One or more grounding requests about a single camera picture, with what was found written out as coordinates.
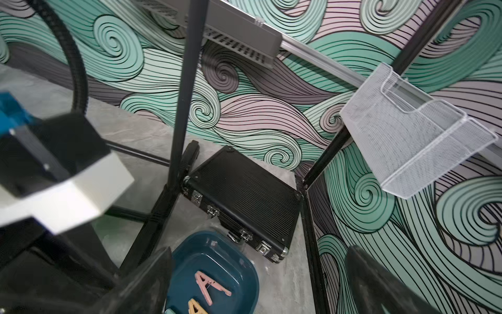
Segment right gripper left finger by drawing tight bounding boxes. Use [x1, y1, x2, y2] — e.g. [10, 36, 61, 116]
[92, 247, 174, 313]

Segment black case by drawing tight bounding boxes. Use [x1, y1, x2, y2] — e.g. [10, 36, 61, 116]
[182, 146, 303, 264]

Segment black wall cable tray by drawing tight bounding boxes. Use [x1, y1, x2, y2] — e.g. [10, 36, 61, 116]
[137, 1, 282, 69]

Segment black clothes rack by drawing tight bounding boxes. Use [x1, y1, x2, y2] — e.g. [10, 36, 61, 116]
[120, 1, 209, 274]

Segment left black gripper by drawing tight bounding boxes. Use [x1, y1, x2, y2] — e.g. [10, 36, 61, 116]
[1, 219, 120, 313]

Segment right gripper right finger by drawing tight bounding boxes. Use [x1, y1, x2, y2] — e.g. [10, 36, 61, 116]
[345, 246, 439, 313]

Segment clear mesh wall holder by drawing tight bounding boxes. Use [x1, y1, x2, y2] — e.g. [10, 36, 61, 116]
[340, 63, 498, 199]

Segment dark teal plastic bin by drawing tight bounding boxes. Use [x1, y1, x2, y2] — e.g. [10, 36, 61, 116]
[165, 231, 260, 313]

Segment orange wooden clothespin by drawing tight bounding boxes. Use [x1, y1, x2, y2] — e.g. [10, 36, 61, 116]
[188, 298, 208, 314]

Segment pink clothespin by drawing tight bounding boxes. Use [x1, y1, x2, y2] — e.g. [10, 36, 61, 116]
[194, 271, 232, 306]

